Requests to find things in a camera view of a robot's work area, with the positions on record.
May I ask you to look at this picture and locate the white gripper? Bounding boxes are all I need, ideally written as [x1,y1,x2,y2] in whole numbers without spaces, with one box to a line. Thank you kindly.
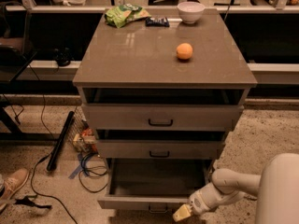
[173,183,245,222]

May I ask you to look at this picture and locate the grey bottom drawer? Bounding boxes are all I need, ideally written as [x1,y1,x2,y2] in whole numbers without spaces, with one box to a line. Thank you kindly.
[98,159,212,213]

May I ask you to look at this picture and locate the grey drawer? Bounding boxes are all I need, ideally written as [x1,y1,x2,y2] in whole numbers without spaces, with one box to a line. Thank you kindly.
[98,159,212,213]
[82,104,243,132]
[97,140,224,160]

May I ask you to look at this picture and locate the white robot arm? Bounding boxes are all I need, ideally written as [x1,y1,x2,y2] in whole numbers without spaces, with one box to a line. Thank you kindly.
[173,153,299,224]

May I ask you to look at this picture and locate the grey middle drawer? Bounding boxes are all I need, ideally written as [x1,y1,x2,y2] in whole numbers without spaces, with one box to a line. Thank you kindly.
[97,140,224,160]

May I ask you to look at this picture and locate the grey drawer cabinet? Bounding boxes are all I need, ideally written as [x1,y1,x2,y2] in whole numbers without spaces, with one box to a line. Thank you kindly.
[72,7,259,161]

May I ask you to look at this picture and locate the grey top drawer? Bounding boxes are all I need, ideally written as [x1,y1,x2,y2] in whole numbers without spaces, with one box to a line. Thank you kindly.
[82,104,243,132]

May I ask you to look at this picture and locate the colourful snack box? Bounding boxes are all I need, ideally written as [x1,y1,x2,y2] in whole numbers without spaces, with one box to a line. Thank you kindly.
[72,128,97,153]

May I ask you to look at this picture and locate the black tube on floor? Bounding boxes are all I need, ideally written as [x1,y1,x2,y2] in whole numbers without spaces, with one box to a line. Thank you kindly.
[46,111,75,172]

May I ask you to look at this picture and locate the orange fruit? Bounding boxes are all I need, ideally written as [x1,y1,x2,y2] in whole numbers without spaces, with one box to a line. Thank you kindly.
[177,43,193,60]

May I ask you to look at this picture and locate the tan shoe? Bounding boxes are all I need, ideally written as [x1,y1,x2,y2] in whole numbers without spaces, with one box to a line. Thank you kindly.
[0,168,29,213]

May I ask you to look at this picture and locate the dark blue snack packet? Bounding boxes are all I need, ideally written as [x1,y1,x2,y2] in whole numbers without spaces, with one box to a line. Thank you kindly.
[145,18,169,27]

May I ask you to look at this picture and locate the black headphones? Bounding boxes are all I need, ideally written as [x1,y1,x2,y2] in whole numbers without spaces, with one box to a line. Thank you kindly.
[53,48,73,67]

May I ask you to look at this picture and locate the white bowl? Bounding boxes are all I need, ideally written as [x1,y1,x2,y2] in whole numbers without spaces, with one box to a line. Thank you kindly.
[177,2,206,24]

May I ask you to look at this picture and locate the green chip bag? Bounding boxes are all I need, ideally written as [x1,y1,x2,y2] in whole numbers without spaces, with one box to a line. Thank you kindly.
[105,4,151,28]

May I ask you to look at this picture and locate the black chair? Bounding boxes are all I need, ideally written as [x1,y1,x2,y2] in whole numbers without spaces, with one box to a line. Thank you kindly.
[0,1,36,83]

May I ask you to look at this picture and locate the black floor cable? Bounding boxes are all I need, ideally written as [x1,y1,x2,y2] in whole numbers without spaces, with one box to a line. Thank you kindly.
[29,152,78,224]

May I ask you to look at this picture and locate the black strap on floor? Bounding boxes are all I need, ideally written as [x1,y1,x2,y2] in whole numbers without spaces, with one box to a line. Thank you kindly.
[13,195,52,211]

